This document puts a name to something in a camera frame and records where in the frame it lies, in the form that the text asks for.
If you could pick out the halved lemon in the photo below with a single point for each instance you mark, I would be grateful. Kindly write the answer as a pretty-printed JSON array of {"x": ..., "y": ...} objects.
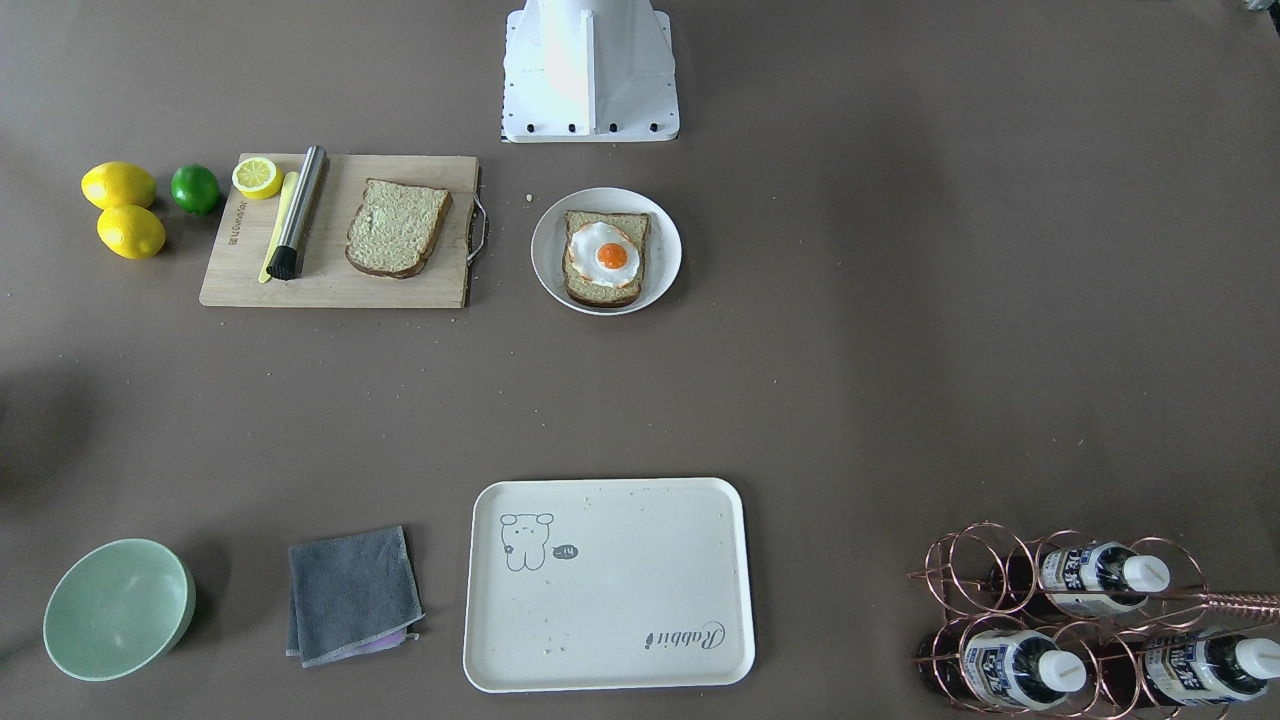
[{"x": 257, "y": 178}]

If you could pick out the grey folded cloth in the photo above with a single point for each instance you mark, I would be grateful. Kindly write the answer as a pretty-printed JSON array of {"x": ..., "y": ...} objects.
[{"x": 351, "y": 596}]

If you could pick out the bread slice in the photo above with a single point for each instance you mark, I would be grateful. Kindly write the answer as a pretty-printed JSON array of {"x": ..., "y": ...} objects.
[
  {"x": 395, "y": 228},
  {"x": 637, "y": 226}
]

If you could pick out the copper wire bottle rack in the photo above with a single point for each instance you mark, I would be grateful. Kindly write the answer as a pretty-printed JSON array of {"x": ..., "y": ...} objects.
[{"x": 956, "y": 564}]

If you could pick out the wooden cutting board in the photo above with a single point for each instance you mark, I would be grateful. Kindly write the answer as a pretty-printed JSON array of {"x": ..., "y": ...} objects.
[{"x": 326, "y": 278}]

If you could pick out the green lime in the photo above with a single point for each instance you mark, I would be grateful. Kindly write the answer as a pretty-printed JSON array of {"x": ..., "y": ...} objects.
[{"x": 195, "y": 189}]

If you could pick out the tea bottle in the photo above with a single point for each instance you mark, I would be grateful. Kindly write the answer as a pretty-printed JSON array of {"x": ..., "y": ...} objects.
[
  {"x": 993, "y": 668},
  {"x": 1097, "y": 580},
  {"x": 1188, "y": 670}
]

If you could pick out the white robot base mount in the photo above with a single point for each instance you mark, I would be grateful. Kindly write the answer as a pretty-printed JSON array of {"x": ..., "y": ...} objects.
[{"x": 589, "y": 72}]

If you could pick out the upper whole lemon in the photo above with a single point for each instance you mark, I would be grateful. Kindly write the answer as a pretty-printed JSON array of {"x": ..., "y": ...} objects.
[{"x": 118, "y": 183}]

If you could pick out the fried egg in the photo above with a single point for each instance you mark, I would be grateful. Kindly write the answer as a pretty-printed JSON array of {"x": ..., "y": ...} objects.
[{"x": 600, "y": 253}]

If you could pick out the upper tea bottle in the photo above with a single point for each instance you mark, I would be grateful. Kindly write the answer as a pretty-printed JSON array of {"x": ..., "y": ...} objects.
[{"x": 1097, "y": 580}]

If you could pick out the steel muddler black tip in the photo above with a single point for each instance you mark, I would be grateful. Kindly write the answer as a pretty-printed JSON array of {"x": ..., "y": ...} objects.
[{"x": 284, "y": 260}]

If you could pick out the white round plate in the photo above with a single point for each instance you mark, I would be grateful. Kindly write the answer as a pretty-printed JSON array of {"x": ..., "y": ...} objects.
[{"x": 663, "y": 247}]

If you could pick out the whole lemon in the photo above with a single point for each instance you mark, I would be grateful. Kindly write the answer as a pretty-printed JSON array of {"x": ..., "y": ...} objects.
[
  {"x": 118, "y": 183},
  {"x": 131, "y": 232}
]

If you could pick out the lower tea bottle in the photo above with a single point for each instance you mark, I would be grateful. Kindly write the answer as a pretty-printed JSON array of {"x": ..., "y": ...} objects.
[
  {"x": 993, "y": 668},
  {"x": 1188, "y": 670}
]

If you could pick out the yellow knife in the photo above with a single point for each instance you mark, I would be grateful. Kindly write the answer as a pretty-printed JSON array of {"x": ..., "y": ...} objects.
[{"x": 289, "y": 184}]

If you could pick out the lower whole lemon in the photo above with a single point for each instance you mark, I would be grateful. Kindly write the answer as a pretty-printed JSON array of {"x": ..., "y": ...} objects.
[{"x": 131, "y": 232}]

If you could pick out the cream rabbit tray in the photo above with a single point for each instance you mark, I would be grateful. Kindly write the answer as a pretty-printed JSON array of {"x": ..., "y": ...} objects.
[{"x": 603, "y": 584}]

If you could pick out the mint green bowl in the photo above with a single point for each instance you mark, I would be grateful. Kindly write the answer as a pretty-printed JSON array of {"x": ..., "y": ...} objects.
[{"x": 118, "y": 609}]

